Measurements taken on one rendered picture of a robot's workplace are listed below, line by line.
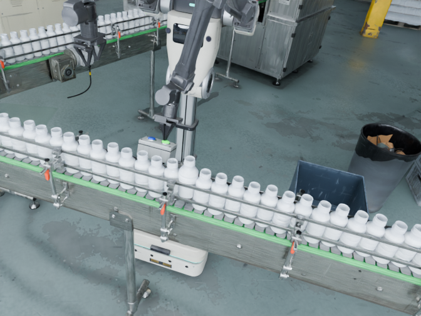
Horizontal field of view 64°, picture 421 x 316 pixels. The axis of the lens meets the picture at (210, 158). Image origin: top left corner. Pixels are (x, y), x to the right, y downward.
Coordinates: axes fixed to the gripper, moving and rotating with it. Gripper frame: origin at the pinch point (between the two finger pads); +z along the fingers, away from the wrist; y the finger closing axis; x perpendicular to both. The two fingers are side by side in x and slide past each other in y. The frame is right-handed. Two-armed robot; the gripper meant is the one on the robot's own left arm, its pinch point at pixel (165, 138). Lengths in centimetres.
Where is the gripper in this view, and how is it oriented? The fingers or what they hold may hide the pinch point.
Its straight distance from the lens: 135.5
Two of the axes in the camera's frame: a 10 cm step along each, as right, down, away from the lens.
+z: -2.1, 9.4, 2.8
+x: 2.2, -2.4, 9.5
